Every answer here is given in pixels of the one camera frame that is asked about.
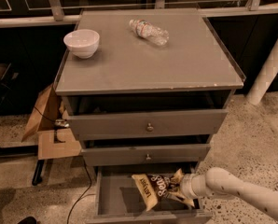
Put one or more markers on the white diagonal pole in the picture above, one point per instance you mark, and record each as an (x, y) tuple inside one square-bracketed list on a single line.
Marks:
[(265, 77)]

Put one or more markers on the grey middle drawer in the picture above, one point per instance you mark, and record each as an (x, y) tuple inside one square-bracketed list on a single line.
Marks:
[(145, 150)]

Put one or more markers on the white ceramic bowl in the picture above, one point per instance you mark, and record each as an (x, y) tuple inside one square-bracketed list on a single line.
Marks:
[(82, 43)]

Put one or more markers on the brown chip bag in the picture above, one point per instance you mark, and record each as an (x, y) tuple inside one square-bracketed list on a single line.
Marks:
[(153, 188)]

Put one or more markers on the metal window railing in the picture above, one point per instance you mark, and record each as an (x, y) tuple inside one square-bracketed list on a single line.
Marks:
[(58, 13)]

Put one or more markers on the grey drawer cabinet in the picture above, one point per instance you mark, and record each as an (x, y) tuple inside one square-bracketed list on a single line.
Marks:
[(192, 61)]

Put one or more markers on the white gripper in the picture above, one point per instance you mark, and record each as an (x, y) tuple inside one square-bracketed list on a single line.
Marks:
[(187, 186)]

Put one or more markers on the grey bottom drawer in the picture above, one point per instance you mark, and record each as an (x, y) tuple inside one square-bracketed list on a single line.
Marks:
[(118, 200)]

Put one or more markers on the brown cardboard box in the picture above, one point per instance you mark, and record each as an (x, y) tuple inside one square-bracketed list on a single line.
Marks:
[(53, 142)]

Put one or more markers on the clear plastic water bottle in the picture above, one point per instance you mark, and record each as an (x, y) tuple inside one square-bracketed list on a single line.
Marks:
[(149, 32)]

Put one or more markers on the grey drawer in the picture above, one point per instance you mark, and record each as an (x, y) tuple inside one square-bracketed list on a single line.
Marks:
[(100, 117), (118, 200), (145, 150)]

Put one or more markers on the black stand leg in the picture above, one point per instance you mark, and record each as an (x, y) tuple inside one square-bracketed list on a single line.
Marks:
[(38, 171)]

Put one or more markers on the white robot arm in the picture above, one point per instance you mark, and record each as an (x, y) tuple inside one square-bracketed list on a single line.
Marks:
[(219, 183)]

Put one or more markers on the grey top drawer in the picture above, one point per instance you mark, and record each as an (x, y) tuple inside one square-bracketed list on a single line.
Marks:
[(100, 117)]

